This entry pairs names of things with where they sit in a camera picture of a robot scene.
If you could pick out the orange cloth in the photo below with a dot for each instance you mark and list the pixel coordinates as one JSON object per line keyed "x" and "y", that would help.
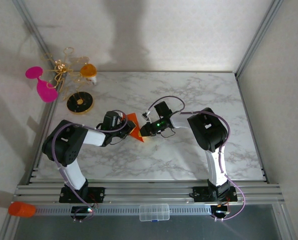
{"x": 132, "y": 117}

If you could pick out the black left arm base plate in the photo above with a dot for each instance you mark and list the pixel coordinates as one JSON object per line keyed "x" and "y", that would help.
{"x": 96, "y": 194}

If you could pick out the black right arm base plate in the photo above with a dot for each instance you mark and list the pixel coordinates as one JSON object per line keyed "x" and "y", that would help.
{"x": 200, "y": 193}

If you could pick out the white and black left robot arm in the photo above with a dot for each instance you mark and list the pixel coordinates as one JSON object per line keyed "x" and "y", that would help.
{"x": 63, "y": 147}

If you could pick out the aluminium side rail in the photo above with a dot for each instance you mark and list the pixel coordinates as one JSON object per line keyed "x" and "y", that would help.
{"x": 36, "y": 172}
{"x": 252, "y": 125}

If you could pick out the orange plastic cup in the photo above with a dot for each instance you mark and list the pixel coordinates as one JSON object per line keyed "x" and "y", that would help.
{"x": 22, "y": 209}

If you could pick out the black controller board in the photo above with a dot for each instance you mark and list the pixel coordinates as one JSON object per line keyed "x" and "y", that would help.
{"x": 217, "y": 211}
{"x": 78, "y": 210}

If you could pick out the aluminium front frame rail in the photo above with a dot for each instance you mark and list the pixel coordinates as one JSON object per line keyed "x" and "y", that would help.
{"x": 148, "y": 193}

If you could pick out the pink wine glass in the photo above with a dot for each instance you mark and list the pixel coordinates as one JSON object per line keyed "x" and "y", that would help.
{"x": 47, "y": 92}

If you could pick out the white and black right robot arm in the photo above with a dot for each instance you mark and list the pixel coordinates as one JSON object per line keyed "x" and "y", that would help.
{"x": 209, "y": 132}

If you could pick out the aluminium frame post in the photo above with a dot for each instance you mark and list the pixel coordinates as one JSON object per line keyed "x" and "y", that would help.
{"x": 29, "y": 25}
{"x": 265, "y": 25}

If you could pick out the clear plastic organizer box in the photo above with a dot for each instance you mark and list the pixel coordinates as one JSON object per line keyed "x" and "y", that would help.
{"x": 154, "y": 212}

